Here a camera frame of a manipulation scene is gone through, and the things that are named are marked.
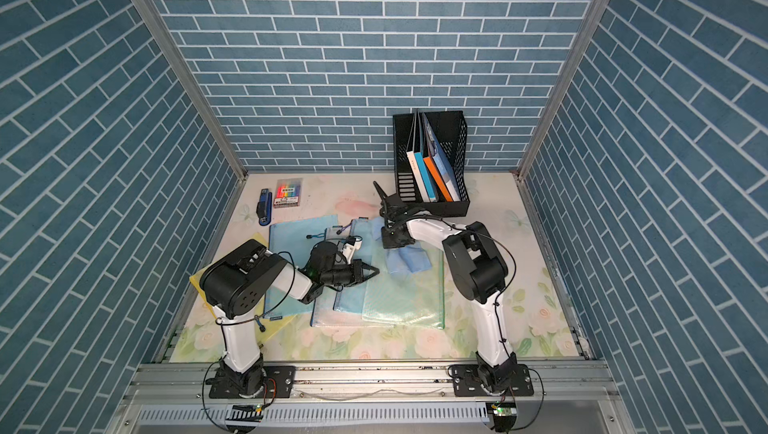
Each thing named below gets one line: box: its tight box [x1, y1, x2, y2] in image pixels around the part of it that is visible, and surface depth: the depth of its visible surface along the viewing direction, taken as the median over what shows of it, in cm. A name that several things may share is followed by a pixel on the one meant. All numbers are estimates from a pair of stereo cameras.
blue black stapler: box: [256, 188, 273, 227], surface depth 107 cm
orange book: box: [423, 156, 453, 202], surface depth 95 cm
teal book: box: [414, 152, 440, 202], surface depth 95 cm
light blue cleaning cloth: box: [384, 242, 433, 276], surface depth 95 cm
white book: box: [406, 151, 431, 203], surface depth 95 cm
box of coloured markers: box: [274, 178, 303, 209], surface depth 114 cm
